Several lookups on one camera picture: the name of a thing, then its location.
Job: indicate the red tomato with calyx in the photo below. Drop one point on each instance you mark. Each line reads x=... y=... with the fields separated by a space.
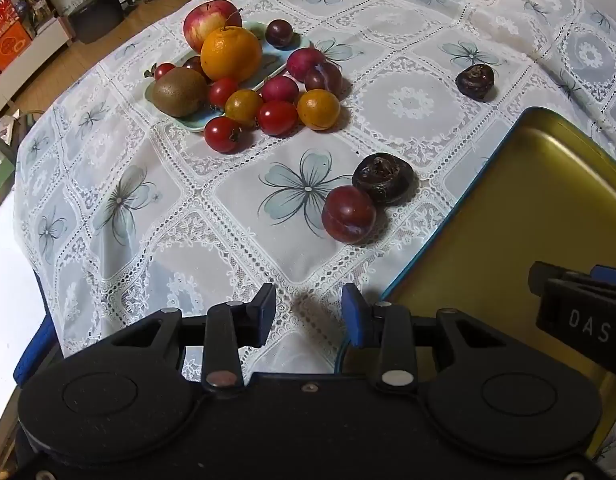
x=220 y=135

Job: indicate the brown kiwi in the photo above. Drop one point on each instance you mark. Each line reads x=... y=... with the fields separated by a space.
x=179 y=91

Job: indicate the purple plum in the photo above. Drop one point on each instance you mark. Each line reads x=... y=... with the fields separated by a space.
x=325 y=79

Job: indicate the red plum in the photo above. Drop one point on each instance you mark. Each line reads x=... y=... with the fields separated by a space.
x=349 y=214

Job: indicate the orange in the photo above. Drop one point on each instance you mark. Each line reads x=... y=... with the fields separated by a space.
x=231 y=55

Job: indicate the red apple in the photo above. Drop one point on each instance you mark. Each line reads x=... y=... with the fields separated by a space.
x=208 y=20

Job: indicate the large dark water chestnut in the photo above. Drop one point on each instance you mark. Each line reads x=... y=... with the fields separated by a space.
x=385 y=175

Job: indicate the dark cherry on plate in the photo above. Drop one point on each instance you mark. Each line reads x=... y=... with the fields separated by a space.
x=279 y=33

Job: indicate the red cherry tomato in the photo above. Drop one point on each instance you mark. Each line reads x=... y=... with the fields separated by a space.
x=222 y=92
x=277 y=117

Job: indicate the dark cherry behind kiwi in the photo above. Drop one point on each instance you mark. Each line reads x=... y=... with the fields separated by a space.
x=193 y=65

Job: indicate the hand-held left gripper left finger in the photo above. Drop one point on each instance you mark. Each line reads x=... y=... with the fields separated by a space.
x=267 y=322

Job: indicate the orange box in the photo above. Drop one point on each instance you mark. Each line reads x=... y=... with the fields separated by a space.
x=8 y=45

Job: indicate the light green plate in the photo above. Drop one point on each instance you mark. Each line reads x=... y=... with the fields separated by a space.
x=275 y=62

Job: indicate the white low shelf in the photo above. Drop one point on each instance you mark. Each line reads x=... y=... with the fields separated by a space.
x=33 y=60

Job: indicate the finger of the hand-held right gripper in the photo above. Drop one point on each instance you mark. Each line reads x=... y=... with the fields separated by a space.
x=583 y=317
x=563 y=276

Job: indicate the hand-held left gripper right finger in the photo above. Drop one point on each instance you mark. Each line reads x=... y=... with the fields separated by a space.
x=353 y=317

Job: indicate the red tomato with green stem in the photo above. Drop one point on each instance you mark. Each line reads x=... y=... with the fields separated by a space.
x=164 y=71

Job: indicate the orange cherry tomato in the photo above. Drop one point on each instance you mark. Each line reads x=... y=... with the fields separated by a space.
x=318 y=109

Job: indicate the small dark water chestnut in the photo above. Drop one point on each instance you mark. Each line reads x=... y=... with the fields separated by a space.
x=474 y=81

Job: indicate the yellow cherry tomato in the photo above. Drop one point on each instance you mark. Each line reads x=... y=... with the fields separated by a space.
x=243 y=106

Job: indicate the pink radish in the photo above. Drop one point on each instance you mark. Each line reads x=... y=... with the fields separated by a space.
x=279 y=89
x=302 y=62

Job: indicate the gold metal tray blue rim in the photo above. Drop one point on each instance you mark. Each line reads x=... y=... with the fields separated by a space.
x=513 y=200

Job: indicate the white lace floral tablecloth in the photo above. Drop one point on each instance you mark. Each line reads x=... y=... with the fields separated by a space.
x=238 y=240

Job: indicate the blue fabric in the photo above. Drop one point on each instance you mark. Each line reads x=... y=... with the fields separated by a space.
x=35 y=350

